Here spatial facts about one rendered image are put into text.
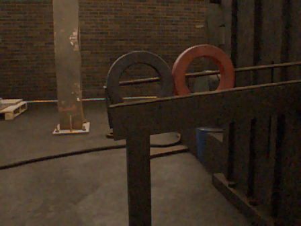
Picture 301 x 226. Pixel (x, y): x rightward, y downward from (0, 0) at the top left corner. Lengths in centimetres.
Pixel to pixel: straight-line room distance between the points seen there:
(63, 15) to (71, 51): 39
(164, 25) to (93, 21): 170
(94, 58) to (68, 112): 365
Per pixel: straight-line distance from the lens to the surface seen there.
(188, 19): 730
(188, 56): 80
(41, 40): 696
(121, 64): 76
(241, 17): 154
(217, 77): 214
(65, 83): 329
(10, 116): 461
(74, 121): 333
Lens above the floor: 70
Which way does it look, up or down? 9 degrees down
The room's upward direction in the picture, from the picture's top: 1 degrees counter-clockwise
